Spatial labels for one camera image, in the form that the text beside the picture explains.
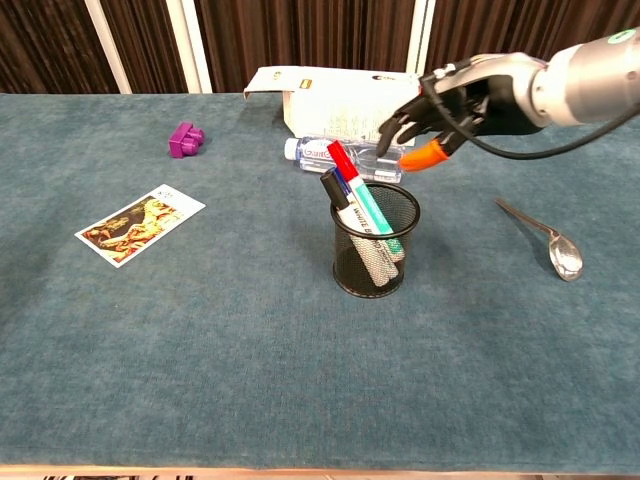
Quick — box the white frame post with black edge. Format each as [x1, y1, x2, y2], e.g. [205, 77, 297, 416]
[405, 0, 437, 77]

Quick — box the picture card with painting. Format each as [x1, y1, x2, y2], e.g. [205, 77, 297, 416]
[74, 183, 207, 269]

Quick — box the clear plastic water bottle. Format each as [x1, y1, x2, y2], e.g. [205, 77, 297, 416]
[284, 136, 405, 184]

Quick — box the black mesh pen cup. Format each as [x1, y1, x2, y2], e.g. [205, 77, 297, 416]
[329, 182, 422, 300]

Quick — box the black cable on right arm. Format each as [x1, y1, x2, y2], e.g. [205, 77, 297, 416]
[419, 74, 640, 162]

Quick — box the blue capped whiteboard marker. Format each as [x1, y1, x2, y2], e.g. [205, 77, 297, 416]
[330, 166, 355, 196]

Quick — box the metal spoon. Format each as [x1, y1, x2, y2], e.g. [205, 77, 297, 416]
[495, 198, 585, 282]

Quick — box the wide white frame post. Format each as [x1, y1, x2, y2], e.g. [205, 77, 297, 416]
[165, 0, 215, 95]

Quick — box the thin white frame post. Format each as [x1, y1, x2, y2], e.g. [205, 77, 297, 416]
[83, 0, 133, 95]

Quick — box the black capped whiteboard marker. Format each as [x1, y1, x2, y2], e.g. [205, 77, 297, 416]
[319, 172, 400, 288]

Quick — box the red capped whiteboard marker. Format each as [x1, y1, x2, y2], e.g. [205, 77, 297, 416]
[326, 140, 407, 263]

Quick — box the white cardboard carton box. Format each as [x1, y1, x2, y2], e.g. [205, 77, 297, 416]
[243, 66, 424, 148]

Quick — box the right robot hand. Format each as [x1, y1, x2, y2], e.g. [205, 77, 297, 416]
[375, 52, 551, 174]

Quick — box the teal table cloth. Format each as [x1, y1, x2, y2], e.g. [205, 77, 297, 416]
[0, 92, 640, 474]

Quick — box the purple toy building block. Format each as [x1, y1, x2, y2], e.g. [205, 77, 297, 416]
[167, 121, 206, 160]

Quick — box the dark brown pleated curtain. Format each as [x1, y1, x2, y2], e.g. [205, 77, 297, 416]
[0, 0, 640, 99]

